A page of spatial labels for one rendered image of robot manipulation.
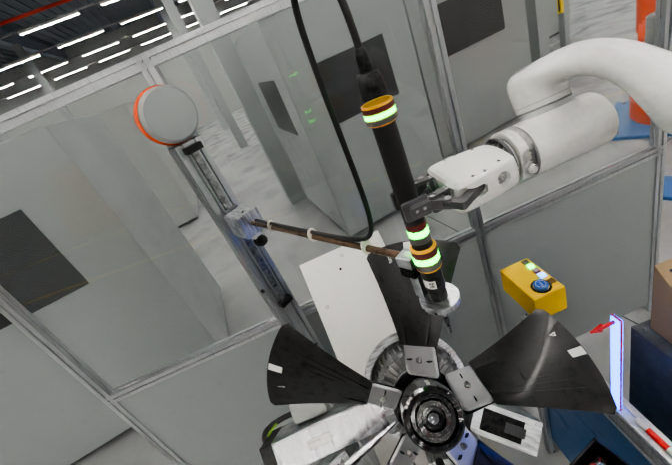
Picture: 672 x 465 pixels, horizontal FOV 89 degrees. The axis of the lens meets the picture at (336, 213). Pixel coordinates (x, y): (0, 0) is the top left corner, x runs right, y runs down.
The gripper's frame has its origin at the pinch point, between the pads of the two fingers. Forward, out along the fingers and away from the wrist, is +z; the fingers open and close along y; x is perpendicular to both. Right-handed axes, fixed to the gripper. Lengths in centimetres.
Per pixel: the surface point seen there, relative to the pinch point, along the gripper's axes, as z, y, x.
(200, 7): 49, 428, 102
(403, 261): 3.7, 2.1, -11.1
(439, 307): 1.5, -2.7, -19.4
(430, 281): 1.3, -1.6, -14.3
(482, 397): -0.9, -3.2, -46.5
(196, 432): 111, 71, -105
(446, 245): -8.3, 13.9, -21.4
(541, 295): -33, 22, -58
